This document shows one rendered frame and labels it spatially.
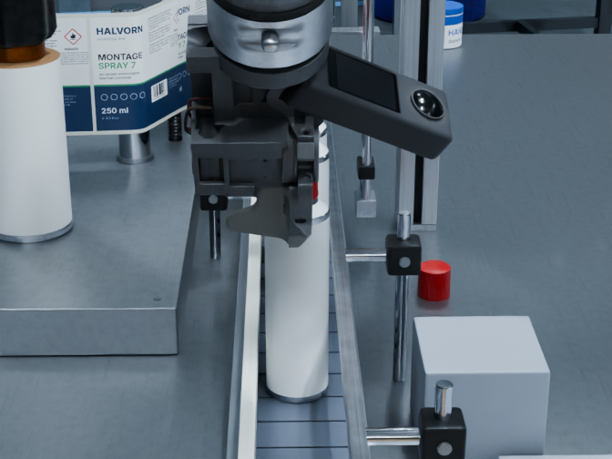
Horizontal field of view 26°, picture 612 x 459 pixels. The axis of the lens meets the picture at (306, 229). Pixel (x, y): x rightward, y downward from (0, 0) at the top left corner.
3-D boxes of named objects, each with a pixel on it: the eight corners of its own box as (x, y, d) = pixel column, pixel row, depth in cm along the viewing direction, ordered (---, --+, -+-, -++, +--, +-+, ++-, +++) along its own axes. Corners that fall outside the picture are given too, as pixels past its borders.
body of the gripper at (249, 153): (199, 118, 92) (188, -12, 82) (323, 117, 92) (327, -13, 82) (196, 206, 87) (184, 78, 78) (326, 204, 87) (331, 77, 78)
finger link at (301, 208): (285, 198, 93) (284, 116, 86) (310, 198, 93) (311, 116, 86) (285, 252, 90) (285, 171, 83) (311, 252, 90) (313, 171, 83)
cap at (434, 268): (450, 288, 139) (452, 260, 138) (449, 302, 136) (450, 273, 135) (418, 286, 140) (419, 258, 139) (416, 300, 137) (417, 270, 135)
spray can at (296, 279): (266, 372, 112) (262, 144, 104) (327, 372, 112) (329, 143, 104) (265, 404, 108) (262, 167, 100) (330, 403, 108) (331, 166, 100)
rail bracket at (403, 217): (335, 372, 123) (336, 206, 116) (413, 371, 123) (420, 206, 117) (336, 389, 120) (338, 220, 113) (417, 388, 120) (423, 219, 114)
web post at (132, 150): (118, 151, 164) (109, 2, 157) (155, 151, 164) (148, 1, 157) (114, 164, 160) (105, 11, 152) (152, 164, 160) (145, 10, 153)
